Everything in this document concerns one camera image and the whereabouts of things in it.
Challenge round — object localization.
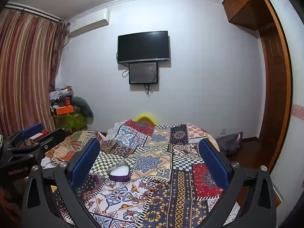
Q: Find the small black wall monitor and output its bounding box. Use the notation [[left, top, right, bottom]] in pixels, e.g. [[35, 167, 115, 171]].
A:
[[129, 62, 159, 85]]

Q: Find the pile of clutter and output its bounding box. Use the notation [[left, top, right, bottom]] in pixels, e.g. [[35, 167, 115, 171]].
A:
[[49, 84, 76, 112]]

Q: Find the orange striped quilt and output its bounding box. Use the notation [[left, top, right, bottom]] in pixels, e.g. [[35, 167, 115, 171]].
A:
[[44, 130, 95, 169]]

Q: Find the purple bag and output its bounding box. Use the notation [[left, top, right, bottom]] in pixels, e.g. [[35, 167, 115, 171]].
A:
[[216, 131, 244, 157]]

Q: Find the large black wall television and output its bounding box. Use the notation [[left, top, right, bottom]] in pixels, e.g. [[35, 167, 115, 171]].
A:
[[117, 31, 170, 64]]

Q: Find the patchwork patterned blanket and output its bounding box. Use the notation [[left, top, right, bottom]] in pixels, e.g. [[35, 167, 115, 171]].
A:
[[51, 120, 241, 228]]

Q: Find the wooden door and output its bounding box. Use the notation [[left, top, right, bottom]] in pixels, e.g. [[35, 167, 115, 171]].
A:
[[258, 0, 293, 171]]

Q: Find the dark green cushion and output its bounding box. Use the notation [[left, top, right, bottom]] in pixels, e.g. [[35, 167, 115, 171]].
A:
[[71, 96, 94, 125]]

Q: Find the dark beaded bracelet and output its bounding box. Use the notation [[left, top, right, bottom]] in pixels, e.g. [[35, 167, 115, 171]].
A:
[[148, 180, 165, 193]]

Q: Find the wooden wardrobe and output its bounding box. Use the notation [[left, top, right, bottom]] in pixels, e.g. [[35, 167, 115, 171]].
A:
[[222, 0, 278, 31]]

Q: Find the yellow cloth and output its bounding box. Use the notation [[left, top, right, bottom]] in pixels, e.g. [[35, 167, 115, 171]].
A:
[[134, 114, 156, 125]]

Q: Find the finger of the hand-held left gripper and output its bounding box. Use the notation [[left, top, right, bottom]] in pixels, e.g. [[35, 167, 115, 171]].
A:
[[4, 123, 44, 148], [8, 128, 69, 159]]

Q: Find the orange box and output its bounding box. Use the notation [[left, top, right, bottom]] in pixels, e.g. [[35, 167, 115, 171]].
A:
[[55, 105, 75, 116]]

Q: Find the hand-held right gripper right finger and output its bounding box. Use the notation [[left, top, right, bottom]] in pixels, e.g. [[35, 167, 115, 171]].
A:
[[197, 138, 277, 228]]

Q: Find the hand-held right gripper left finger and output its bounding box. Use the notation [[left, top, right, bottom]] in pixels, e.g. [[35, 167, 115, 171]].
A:
[[22, 138, 101, 228]]

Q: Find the white wall air conditioner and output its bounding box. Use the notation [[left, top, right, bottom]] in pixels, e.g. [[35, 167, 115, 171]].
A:
[[69, 8, 110, 38]]

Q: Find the gold chain necklace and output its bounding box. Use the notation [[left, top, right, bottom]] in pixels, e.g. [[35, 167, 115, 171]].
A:
[[126, 191, 148, 203]]

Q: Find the striped brown curtain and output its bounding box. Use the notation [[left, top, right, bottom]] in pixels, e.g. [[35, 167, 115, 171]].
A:
[[0, 3, 69, 136]]

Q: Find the green patterned cloth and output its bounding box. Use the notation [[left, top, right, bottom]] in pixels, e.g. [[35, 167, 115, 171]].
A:
[[53, 113, 88, 133]]

